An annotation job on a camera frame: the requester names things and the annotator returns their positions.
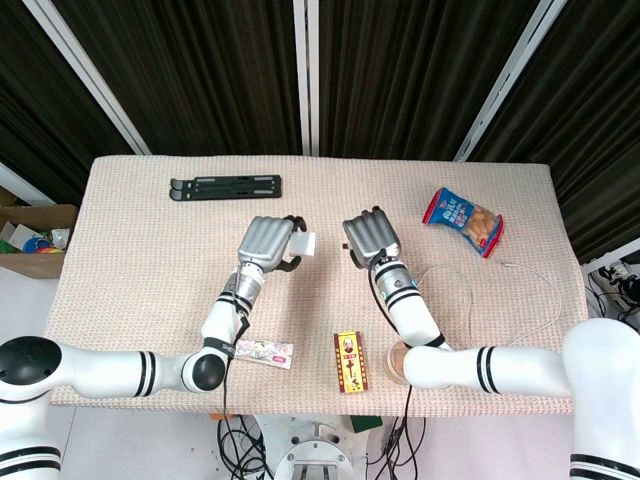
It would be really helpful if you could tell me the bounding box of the black folding laptop stand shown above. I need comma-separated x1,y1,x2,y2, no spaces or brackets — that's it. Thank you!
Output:
168,174,282,202

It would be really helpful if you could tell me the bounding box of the white frame post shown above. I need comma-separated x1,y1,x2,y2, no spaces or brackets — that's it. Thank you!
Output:
22,0,151,155
293,0,321,156
453,0,556,162

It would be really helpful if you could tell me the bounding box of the black floor cable bundle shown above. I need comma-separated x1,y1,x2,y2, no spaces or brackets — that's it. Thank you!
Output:
374,414,427,480
584,272,640,346
215,413,275,480

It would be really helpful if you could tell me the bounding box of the blue snack bag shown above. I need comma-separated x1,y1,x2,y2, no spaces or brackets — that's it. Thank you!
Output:
422,186,505,259

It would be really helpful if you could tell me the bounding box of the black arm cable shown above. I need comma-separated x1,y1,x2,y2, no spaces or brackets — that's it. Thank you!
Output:
367,252,416,417
221,263,251,417

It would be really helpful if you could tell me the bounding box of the cardboard box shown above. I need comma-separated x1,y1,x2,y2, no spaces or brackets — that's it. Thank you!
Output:
0,203,79,280

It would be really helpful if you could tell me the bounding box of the pink white sachet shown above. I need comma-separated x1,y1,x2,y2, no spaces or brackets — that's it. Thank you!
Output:
232,338,295,370

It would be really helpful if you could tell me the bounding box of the white rectangular block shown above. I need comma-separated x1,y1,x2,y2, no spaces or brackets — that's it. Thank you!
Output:
289,229,319,259

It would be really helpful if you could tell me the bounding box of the beige woven tablecloth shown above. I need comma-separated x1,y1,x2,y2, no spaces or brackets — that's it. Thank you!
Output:
43,154,604,417

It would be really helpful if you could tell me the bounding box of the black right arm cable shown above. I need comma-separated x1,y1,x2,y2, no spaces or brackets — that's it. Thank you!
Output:
367,252,416,417

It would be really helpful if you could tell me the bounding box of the dark pleated curtain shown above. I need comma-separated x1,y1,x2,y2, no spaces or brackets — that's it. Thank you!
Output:
0,0,640,266

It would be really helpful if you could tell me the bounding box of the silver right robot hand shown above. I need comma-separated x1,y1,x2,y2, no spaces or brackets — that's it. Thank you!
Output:
341,205,404,271

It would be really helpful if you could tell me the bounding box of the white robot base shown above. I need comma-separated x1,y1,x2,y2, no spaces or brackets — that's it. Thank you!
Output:
254,414,370,480

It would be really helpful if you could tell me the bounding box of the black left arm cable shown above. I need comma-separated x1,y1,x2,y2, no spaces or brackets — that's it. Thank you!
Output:
221,263,251,417

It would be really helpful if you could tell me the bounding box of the black white sneaker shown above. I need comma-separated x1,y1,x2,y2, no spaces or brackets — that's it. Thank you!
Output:
597,258,640,302

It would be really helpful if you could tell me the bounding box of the white charger with cable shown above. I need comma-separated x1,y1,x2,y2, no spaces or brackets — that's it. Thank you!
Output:
414,260,564,351

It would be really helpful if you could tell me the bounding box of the yellow red carton box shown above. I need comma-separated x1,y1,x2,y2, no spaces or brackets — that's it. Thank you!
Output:
333,330,374,396

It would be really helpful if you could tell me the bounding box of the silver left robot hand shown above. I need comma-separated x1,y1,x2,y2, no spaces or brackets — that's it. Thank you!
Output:
236,214,308,275

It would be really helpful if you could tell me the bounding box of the round brown cup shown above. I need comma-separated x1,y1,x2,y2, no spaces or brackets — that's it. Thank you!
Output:
384,341,416,386

